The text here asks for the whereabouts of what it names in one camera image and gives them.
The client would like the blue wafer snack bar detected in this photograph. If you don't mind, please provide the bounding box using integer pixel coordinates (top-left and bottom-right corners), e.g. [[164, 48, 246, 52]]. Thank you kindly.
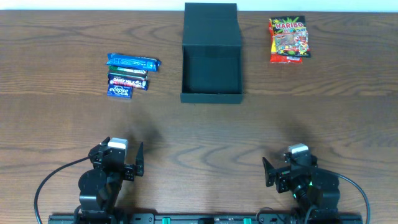
[[106, 53, 161, 72]]

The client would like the red candy bag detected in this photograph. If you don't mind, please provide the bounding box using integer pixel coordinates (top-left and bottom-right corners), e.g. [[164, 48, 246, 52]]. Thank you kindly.
[[269, 19, 303, 64]]

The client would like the dark green box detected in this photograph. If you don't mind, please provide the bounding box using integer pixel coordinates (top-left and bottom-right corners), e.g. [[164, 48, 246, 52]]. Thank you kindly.
[[180, 2, 243, 104]]

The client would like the black Haribo candy bag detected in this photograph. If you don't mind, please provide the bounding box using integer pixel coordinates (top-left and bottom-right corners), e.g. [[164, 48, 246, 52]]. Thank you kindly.
[[269, 16, 311, 58]]

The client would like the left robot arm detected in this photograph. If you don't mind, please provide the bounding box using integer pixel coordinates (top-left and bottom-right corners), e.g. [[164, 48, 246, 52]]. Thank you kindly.
[[73, 137, 144, 224]]

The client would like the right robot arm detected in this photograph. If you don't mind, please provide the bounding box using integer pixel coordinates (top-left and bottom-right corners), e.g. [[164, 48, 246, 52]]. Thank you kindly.
[[262, 152, 340, 223]]

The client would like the blue Eclipse mints box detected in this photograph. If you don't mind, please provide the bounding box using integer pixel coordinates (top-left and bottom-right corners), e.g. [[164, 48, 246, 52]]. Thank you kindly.
[[106, 84, 132, 99]]

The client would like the Dairy Milk chocolate bar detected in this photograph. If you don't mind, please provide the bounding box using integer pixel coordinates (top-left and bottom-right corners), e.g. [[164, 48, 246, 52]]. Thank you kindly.
[[108, 73, 149, 90]]

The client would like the green chocolate bar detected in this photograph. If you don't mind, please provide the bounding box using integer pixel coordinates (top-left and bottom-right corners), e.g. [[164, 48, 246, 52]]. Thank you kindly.
[[109, 66, 148, 75]]

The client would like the black mounting rail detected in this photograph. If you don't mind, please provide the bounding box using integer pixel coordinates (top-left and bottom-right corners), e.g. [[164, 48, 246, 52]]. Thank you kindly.
[[48, 213, 364, 224]]

